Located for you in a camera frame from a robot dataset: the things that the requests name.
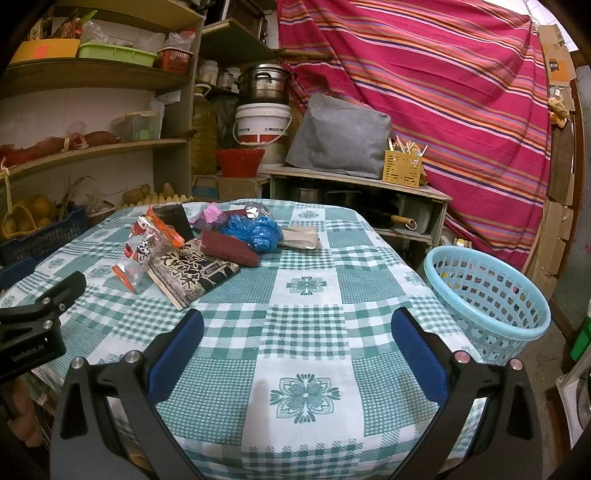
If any wooden low cabinet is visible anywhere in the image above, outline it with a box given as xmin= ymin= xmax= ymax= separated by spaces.
xmin=269 ymin=167 xmax=452 ymax=268

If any blue plastic bag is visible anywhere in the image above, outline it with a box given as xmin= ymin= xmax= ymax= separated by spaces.
xmin=219 ymin=215 xmax=283 ymax=253

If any striped magenta cloth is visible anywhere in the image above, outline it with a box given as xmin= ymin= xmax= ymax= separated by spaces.
xmin=276 ymin=1 xmax=551 ymax=268

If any green checkered tablecloth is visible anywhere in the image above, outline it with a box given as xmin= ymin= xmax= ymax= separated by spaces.
xmin=1 ymin=200 xmax=481 ymax=479

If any steel cooking pot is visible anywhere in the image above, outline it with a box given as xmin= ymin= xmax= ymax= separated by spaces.
xmin=235 ymin=63 xmax=294 ymax=105

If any clear orange snack wrapper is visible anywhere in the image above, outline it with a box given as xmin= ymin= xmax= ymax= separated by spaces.
xmin=112 ymin=206 xmax=184 ymax=293

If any wooden handled pan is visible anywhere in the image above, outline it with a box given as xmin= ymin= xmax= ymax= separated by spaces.
xmin=391 ymin=215 xmax=417 ymax=231

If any cardboard box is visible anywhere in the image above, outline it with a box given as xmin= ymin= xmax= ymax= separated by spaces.
xmin=191 ymin=174 xmax=270 ymax=202

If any black white printed snack bag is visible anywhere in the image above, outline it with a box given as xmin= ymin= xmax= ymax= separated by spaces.
xmin=147 ymin=239 xmax=240 ymax=310

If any beige cloth pouch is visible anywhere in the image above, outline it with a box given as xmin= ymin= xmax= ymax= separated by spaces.
xmin=280 ymin=226 xmax=322 ymax=250

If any yellow utensil holder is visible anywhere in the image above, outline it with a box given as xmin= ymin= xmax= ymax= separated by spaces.
xmin=382 ymin=135 xmax=428 ymax=188

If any clear storage container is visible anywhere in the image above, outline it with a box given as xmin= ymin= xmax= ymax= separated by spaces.
xmin=111 ymin=110 xmax=161 ymax=142

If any dark blue crate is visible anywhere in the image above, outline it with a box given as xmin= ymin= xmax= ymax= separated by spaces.
xmin=1 ymin=203 xmax=87 ymax=267

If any light blue plastic basket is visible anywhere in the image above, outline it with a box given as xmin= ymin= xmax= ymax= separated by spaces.
xmin=423 ymin=245 xmax=551 ymax=365

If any green bin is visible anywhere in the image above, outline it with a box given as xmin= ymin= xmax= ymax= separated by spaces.
xmin=570 ymin=314 xmax=591 ymax=362

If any small red basket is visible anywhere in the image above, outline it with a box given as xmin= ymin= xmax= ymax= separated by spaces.
xmin=154 ymin=47 xmax=193 ymax=75

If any white plastic bucket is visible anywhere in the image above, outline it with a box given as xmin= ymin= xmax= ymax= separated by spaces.
xmin=232 ymin=103 xmax=293 ymax=146

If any green plastic tray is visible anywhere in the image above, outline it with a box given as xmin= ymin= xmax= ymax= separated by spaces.
xmin=77 ymin=42 xmax=157 ymax=67

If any wooden wall shelf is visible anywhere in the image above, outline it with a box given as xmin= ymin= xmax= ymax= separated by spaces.
xmin=0 ymin=0 xmax=205 ymax=204

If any black box on table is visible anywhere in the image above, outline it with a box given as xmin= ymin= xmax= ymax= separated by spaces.
xmin=153 ymin=203 xmax=194 ymax=241

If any pink foil wrapper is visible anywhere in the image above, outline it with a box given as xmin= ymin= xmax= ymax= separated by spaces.
xmin=189 ymin=202 xmax=228 ymax=231

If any grey fabric cover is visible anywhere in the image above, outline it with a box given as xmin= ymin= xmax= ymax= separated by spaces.
xmin=286 ymin=93 xmax=393 ymax=179

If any red silver chip bag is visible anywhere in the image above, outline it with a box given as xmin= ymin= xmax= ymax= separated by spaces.
xmin=224 ymin=202 xmax=273 ymax=220

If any yellow plastic tray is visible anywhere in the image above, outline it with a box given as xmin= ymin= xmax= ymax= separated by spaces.
xmin=10 ymin=38 xmax=80 ymax=65

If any red plastic basket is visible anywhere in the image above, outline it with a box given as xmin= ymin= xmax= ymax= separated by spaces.
xmin=216 ymin=149 xmax=264 ymax=178

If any yellow oil jug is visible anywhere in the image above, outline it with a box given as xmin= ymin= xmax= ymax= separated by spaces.
xmin=189 ymin=83 xmax=217 ymax=175

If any yellow egg tray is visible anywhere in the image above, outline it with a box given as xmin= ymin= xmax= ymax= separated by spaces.
xmin=116 ymin=194 xmax=194 ymax=210

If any dark red scouring pad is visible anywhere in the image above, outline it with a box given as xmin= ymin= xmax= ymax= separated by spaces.
xmin=199 ymin=230 xmax=260 ymax=267

